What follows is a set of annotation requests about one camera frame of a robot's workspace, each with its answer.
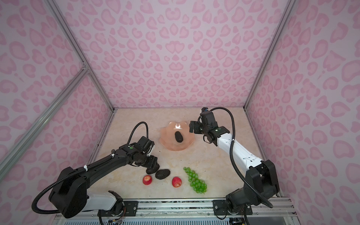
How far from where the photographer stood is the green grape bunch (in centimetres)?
78

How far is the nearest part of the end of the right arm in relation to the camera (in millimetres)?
627

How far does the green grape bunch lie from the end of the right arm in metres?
0.26
